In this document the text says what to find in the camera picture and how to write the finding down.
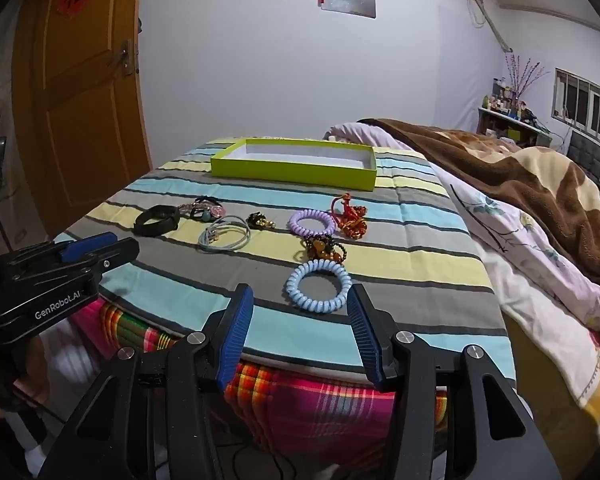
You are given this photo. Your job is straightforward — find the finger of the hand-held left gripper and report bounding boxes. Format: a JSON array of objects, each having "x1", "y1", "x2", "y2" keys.
[
  {"x1": 0, "y1": 232, "x2": 119, "y2": 274},
  {"x1": 15, "y1": 238, "x2": 140, "y2": 296}
]

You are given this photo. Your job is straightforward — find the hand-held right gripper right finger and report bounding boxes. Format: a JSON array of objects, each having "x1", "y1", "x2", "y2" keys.
[{"x1": 346, "y1": 284, "x2": 563, "y2": 480}]

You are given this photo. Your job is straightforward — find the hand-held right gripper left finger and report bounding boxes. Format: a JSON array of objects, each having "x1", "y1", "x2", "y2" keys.
[{"x1": 39, "y1": 284, "x2": 255, "y2": 480}]

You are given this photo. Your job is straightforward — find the black fitness band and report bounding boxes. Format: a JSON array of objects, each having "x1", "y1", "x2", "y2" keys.
[{"x1": 132, "y1": 205, "x2": 181, "y2": 237}]

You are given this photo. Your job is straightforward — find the grey hair ties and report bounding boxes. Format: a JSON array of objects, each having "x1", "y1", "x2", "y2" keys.
[{"x1": 198, "y1": 216, "x2": 252, "y2": 251}]

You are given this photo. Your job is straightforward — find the brown beaded bracelet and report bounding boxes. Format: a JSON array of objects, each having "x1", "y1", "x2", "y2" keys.
[{"x1": 300, "y1": 234, "x2": 348, "y2": 263}]

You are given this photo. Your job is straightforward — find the pink sequined hair clip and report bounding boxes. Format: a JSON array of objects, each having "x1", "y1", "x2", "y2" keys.
[{"x1": 180, "y1": 196, "x2": 228, "y2": 222}]

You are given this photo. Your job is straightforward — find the red beaded bracelet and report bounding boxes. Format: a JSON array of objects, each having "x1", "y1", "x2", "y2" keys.
[{"x1": 330, "y1": 193, "x2": 368, "y2": 239}]

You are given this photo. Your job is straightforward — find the white tray with green rim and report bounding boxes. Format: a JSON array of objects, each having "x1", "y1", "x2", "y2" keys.
[{"x1": 210, "y1": 137, "x2": 378, "y2": 192}]

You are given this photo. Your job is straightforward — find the striped bed sheet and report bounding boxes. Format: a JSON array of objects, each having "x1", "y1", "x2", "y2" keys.
[{"x1": 52, "y1": 135, "x2": 503, "y2": 376}]

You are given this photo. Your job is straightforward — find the pink plaid blanket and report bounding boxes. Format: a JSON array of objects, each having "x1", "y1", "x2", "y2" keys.
[{"x1": 70, "y1": 297, "x2": 448, "y2": 466}]

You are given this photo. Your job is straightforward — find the wooden door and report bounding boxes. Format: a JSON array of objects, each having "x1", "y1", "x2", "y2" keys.
[{"x1": 12, "y1": 0, "x2": 153, "y2": 238}]

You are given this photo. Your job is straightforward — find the pale floral quilt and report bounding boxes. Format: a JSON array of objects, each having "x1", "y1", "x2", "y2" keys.
[{"x1": 322, "y1": 122, "x2": 600, "y2": 443}]

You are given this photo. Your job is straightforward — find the metal door latch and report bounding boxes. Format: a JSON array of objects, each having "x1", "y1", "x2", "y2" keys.
[{"x1": 117, "y1": 39, "x2": 138, "y2": 77}]

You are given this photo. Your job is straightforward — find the brown fleece blanket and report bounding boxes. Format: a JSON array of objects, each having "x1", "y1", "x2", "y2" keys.
[{"x1": 357, "y1": 118, "x2": 600, "y2": 311}]

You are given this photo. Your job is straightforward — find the black chair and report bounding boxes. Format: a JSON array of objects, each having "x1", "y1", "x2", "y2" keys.
[{"x1": 567, "y1": 130, "x2": 600, "y2": 183}]

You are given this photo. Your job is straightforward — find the purple flower branches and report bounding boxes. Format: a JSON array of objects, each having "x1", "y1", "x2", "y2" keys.
[{"x1": 505, "y1": 52, "x2": 551, "y2": 98}]

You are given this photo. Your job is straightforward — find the barred window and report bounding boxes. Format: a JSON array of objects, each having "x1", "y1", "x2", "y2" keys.
[{"x1": 552, "y1": 67, "x2": 600, "y2": 151}]

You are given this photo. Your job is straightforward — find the blue spiral hair tie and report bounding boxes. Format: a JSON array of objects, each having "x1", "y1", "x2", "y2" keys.
[{"x1": 285, "y1": 258, "x2": 352, "y2": 312}]

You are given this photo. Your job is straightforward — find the purple spiral hair tie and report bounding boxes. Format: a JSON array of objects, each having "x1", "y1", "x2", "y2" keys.
[{"x1": 289, "y1": 208, "x2": 337, "y2": 237}]

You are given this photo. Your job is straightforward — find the cluttered wall shelf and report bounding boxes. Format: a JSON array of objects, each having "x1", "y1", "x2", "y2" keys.
[{"x1": 477, "y1": 77, "x2": 553, "y2": 146}]

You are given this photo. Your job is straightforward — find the wall pipe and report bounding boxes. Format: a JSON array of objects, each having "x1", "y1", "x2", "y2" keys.
[{"x1": 462, "y1": 0, "x2": 513, "y2": 53}]

